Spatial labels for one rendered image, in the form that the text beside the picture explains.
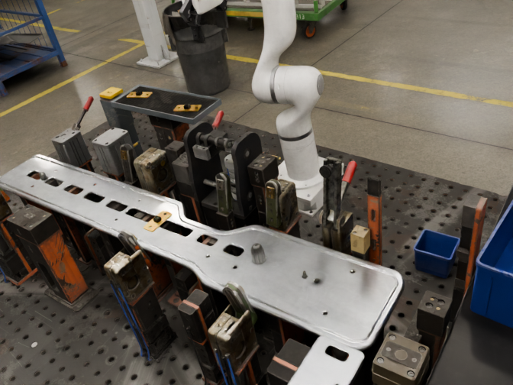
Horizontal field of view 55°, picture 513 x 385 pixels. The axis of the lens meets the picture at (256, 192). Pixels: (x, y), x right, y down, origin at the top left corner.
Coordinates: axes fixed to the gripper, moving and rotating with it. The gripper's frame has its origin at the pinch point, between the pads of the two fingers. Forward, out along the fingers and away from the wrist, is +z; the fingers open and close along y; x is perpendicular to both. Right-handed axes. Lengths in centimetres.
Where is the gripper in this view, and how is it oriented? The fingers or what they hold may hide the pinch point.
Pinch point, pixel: (211, 30)
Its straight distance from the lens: 126.1
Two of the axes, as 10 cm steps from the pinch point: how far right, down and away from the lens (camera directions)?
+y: -5.6, 5.6, -6.1
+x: 8.2, 2.4, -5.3
